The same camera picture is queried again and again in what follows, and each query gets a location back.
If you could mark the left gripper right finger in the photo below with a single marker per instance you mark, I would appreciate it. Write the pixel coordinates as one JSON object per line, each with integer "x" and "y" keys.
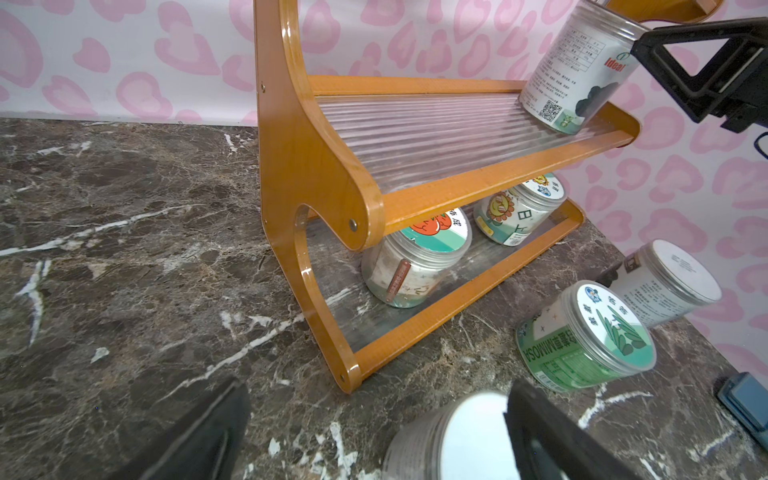
{"x": 548, "y": 445}

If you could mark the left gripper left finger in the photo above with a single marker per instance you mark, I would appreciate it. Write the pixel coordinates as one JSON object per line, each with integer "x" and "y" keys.
{"x": 203, "y": 444}

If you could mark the blue grey pad on table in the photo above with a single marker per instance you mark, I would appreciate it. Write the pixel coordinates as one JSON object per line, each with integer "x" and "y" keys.
{"x": 746, "y": 399}

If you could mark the orange wooden three-tier shelf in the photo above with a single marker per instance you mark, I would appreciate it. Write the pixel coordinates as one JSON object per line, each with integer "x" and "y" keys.
{"x": 346, "y": 161}

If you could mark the tomato label jar bottom left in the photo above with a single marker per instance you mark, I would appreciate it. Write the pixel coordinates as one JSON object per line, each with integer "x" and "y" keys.
{"x": 408, "y": 265}

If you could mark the white label jar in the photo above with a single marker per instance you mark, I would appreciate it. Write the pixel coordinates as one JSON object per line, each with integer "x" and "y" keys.
{"x": 588, "y": 61}
{"x": 661, "y": 282}

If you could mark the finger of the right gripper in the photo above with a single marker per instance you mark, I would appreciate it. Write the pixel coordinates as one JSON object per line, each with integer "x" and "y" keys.
{"x": 732, "y": 85}

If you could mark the green label jar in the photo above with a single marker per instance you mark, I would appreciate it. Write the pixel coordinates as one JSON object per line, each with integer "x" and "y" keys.
{"x": 588, "y": 336}
{"x": 466, "y": 439}

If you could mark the sunflower label jar bottom right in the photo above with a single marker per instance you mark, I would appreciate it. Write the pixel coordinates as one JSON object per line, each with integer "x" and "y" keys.
{"x": 509, "y": 216}

